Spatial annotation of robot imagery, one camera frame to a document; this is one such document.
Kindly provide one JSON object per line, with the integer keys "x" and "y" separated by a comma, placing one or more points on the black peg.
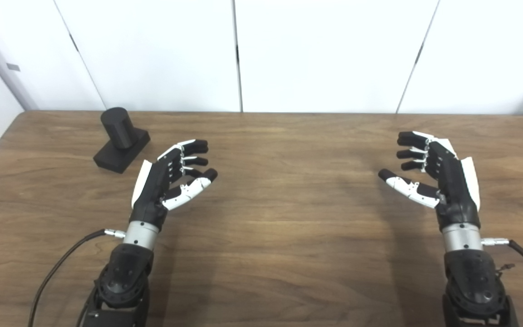
{"x": 118, "y": 129}

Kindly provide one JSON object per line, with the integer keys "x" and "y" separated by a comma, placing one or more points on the small grey wall tag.
{"x": 13, "y": 67}

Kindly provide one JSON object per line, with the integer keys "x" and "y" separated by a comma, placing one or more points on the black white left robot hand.
{"x": 152, "y": 190}

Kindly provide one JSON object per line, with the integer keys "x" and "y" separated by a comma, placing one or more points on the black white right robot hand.
{"x": 454, "y": 190}

